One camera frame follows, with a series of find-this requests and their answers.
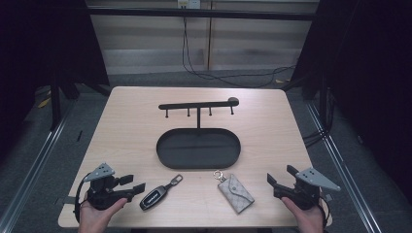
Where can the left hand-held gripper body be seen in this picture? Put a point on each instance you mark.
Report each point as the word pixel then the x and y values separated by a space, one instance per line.
pixel 103 194

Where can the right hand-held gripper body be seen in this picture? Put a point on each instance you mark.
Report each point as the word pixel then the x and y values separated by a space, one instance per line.
pixel 304 195

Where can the black car key fob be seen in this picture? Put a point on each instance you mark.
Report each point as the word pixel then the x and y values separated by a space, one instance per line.
pixel 152 198

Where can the beige patterned key pouch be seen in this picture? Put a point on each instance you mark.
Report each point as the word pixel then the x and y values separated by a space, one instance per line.
pixel 235 193

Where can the black key rack with tray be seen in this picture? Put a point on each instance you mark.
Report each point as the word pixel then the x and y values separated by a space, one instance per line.
pixel 197 150

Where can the person's right hand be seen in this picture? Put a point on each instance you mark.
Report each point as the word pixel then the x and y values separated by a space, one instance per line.
pixel 309 220

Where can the person's left hand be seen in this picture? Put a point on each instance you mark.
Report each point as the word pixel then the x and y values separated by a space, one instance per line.
pixel 94 218

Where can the grey tape strip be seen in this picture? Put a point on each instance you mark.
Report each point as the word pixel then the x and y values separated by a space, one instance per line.
pixel 66 200
pixel 327 196

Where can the black metal stand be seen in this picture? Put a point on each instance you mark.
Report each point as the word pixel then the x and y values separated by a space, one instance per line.
pixel 55 103

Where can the yellow tape piece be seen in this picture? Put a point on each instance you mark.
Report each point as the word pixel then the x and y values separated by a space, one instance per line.
pixel 44 102

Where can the black curtain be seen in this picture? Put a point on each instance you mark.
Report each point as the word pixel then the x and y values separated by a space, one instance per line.
pixel 369 81
pixel 39 48

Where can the metal floor rail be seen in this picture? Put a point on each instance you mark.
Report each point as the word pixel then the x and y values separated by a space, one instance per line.
pixel 35 165
pixel 343 168

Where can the black horizontal frame bar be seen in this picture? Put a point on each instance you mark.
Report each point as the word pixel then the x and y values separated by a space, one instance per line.
pixel 200 13

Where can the white wall outlet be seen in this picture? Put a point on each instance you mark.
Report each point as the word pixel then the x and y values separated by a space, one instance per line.
pixel 188 4

